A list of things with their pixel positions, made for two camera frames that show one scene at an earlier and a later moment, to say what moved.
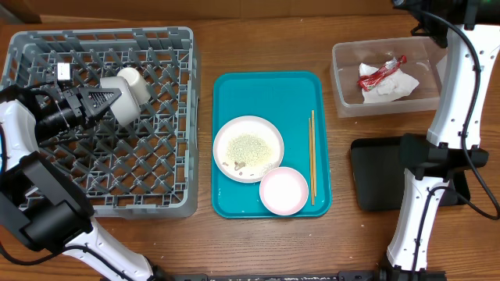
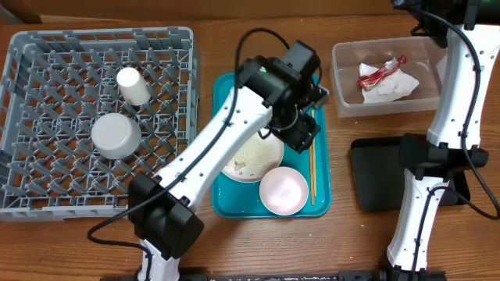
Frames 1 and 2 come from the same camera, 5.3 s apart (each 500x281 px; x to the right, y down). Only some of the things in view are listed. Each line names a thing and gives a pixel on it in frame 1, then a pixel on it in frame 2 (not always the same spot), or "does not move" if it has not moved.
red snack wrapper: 369,81 does not move
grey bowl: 125,108 → 116,136
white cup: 136,84 does not move
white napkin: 399,83 does not move
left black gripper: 85,96 → 301,136
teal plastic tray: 294,101 does not move
